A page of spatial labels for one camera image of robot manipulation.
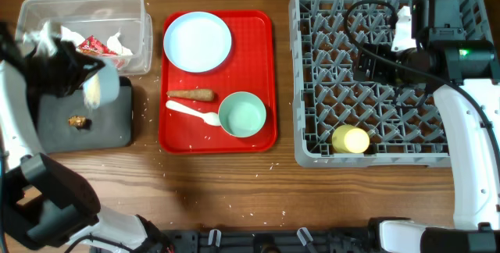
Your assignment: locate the yellow cup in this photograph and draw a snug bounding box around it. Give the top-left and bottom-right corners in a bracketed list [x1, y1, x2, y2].
[332, 125, 370, 153]

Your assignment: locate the green bowl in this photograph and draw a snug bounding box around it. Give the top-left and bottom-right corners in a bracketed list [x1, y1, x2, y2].
[218, 91, 266, 138]

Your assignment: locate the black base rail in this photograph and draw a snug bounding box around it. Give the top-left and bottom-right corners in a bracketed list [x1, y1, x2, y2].
[163, 227, 373, 253]

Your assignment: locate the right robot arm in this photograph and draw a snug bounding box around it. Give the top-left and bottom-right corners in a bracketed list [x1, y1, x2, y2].
[352, 0, 499, 252]

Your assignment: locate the clear plastic waste bin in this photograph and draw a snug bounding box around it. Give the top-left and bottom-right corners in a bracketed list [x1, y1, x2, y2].
[15, 0, 153, 76]

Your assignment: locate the red serving tray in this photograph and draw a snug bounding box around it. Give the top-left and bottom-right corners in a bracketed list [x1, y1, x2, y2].
[158, 10, 278, 154]

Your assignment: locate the light blue plate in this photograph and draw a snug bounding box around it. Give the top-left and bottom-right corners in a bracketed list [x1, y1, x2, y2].
[163, 12, 232, 73]

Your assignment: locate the white tissue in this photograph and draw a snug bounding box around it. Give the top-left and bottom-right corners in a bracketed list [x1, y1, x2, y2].
[61, 27, 85, 47]

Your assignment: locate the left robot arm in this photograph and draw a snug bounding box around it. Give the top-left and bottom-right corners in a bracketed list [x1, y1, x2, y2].
[1, 23, 176, 252]

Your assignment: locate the brown carrot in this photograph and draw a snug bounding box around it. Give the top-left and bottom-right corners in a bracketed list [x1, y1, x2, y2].
[166, 88, 215, 102]

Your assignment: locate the white plastic spoon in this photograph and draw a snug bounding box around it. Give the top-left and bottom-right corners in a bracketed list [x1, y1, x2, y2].
[166, 100, 221, 127]

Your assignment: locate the red snack wrapper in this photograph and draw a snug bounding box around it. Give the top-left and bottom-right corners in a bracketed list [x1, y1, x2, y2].
[77, 36, 117, 56]

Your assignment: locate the brown food scrap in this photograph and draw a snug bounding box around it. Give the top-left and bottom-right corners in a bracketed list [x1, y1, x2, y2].
[68, 116, 88, 129]

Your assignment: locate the light blue rice bowl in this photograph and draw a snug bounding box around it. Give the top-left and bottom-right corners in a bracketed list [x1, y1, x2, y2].
[96, 64, 120, 109]

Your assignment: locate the grey dishwasher rack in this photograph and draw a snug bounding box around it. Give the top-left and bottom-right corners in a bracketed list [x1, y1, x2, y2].
[288, 0, 492, 168]

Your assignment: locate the white paper scrap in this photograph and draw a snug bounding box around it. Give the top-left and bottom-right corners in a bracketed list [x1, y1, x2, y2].
[102, 31, 134, 69]

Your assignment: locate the black waste tray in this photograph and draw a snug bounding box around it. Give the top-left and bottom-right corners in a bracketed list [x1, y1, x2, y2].
[32, 77, 133, 154]

